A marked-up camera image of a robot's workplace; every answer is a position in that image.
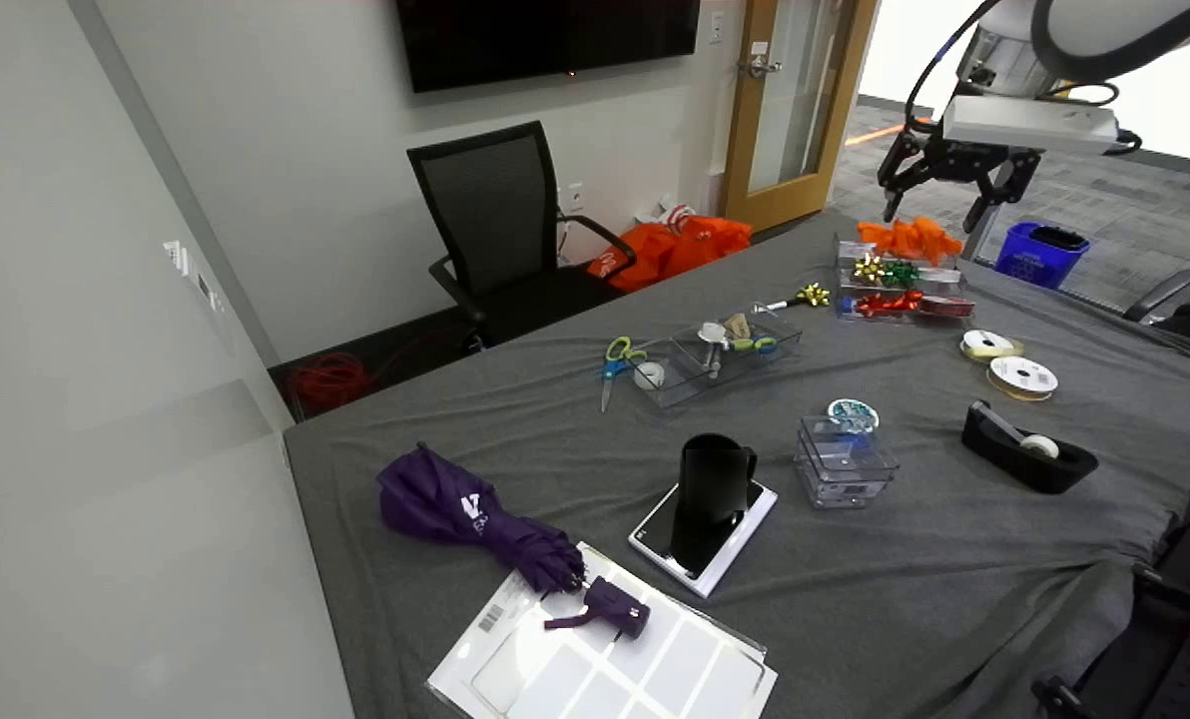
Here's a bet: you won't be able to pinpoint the red coiled cable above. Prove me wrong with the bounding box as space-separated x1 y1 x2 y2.
285 347 378 419

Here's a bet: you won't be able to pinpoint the deep clear plastic tray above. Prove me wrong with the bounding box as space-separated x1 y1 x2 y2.
790 406 901 515

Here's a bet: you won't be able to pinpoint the black mesh office chair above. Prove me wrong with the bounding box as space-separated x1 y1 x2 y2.
404 119 640 354

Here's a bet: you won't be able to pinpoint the blue tape roll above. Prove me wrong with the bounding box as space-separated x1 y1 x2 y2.
821 392 885 438

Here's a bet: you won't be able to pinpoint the orange plastic bag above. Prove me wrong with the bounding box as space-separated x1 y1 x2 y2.
586 210 757 300

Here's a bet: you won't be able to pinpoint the black wall television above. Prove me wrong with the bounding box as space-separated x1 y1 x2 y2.
396 0 703 95

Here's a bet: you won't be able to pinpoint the yellow green small object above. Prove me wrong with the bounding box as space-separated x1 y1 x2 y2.
728 314 783 359

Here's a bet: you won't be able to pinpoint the purple folded umbrella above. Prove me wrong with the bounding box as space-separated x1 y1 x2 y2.
374 444 586 599

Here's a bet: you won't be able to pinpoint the black rectangular case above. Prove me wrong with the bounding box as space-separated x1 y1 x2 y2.
957 399 1103 499

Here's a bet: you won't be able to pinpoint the white wall switch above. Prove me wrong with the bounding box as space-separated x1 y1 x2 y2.
160 234 199 279

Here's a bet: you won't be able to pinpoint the long shallow clear tray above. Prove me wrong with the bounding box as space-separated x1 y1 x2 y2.
668 314 805 399

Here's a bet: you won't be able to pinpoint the wooden door with glass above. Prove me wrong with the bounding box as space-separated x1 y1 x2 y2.
720 0 884 238

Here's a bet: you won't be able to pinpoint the small shallow clear tray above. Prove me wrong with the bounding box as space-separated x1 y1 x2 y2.
632 351 705 414

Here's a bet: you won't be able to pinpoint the red ribbon spool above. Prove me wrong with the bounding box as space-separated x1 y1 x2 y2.
909 290 977 326

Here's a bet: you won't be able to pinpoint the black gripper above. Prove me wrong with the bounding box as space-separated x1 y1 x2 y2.
873 123 1045 238

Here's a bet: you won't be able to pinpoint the white ribbon spool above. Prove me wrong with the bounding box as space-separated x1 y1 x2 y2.
953 326 1027 368
987 351 1066 404

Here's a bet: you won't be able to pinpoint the blue bin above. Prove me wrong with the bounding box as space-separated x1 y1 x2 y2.
990 219 1094 290

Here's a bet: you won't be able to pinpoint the blue green handled scissors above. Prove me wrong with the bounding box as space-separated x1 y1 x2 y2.
595 331 653 414

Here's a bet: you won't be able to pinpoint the clear compartment organizer tray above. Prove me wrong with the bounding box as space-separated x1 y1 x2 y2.
829 234 977 324

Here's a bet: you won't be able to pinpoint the gold gift bow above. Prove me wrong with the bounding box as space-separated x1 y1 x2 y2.
848 251 889 290
790 279 838 314

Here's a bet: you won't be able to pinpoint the white label sheet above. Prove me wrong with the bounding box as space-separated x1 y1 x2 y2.
422 539 783 719

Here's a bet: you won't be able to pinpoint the black mug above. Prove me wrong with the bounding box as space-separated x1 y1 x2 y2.
668 432 761 580

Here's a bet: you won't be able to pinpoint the purple umbrella sleeve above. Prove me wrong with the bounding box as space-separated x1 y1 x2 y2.
540 573 653 644

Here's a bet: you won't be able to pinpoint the red gift bow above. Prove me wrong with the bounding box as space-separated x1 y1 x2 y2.
856 288 922 324

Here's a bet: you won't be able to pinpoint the grey tablecloth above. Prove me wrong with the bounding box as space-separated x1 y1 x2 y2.
279 203 1190 719

